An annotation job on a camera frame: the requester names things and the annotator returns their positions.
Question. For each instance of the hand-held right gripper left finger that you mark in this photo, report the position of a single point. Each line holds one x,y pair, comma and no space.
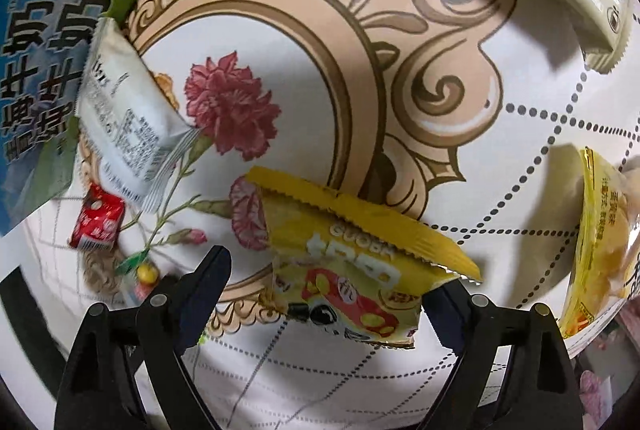
200,295

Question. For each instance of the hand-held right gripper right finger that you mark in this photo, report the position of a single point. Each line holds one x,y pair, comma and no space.
450,315

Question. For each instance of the yellow cartoon snack packet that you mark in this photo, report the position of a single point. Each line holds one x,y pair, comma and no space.
340,260

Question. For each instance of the cardboard box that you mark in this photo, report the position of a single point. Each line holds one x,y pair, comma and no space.
35,59

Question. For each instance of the colourful candy bag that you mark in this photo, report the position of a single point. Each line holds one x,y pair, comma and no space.
142,274

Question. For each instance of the small red snack packet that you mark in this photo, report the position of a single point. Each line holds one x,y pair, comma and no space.
97,220

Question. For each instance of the pink patterned clothing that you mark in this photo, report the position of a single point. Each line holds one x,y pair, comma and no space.
597,385

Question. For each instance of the gold snack packet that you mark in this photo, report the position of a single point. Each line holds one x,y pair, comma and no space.
600,250

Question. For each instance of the white snack packet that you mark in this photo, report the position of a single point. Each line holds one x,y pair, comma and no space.
125,119

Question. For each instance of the printed floral bed mat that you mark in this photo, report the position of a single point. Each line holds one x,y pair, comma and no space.
320,109

